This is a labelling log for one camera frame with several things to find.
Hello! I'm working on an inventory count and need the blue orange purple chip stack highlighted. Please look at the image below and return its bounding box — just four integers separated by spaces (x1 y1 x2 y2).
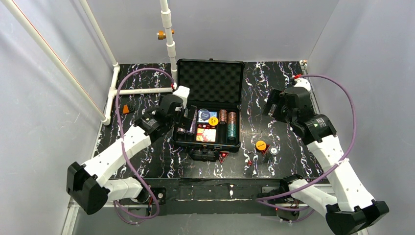
186 110 197 136

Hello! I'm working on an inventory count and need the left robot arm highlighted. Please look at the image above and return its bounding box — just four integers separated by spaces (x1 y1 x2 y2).
66 86 192 215

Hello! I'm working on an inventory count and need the orange black chip stack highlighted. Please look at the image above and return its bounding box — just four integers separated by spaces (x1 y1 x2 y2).
219 109 228 125

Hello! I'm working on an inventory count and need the red playing card deck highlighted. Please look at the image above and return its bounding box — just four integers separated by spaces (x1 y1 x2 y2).
195 128 217 142

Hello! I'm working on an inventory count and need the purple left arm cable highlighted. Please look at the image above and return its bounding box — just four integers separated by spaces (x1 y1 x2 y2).
113 67 177 225

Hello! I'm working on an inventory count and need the orange black small clip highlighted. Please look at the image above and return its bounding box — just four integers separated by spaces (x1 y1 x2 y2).
121 104 135 115

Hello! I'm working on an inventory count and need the white dealer chip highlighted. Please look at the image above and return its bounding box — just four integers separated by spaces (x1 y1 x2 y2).
269 147 278 156

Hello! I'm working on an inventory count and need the orange knob on pipe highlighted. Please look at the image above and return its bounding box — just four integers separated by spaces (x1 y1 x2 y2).
157 31 167 40

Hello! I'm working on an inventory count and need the blue green yellow chip stack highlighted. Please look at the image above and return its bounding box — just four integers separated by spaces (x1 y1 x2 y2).
177 127 187 135

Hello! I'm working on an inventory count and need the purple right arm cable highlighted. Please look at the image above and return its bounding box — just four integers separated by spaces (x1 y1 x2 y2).
256 74 357 224

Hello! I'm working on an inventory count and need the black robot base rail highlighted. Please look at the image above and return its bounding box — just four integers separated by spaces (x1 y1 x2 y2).
82 176 335 216

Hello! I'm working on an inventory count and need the black poker set case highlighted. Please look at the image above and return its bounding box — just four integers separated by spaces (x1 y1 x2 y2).
172 59 245 162

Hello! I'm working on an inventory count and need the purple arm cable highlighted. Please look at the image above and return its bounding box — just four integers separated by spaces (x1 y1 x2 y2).
256 74 357 224
113 67 177 225

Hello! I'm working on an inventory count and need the red dice row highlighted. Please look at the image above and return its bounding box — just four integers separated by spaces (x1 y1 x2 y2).
197 124 217 129

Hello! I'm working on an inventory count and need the black red all-in triangle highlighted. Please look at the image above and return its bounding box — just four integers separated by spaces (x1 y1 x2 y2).
219 151 229 164

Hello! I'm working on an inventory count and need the white pvc pipe frame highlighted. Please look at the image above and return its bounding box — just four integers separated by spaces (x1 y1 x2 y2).
0 0 178 126

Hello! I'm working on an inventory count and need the blue playing card deck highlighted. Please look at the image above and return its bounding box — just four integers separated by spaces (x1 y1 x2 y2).
197 111 217 123

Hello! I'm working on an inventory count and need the yellow big blind button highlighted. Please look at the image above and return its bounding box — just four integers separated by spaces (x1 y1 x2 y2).
208 117 219 126

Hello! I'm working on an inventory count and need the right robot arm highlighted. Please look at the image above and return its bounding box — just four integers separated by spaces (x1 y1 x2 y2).
257 75 389 235

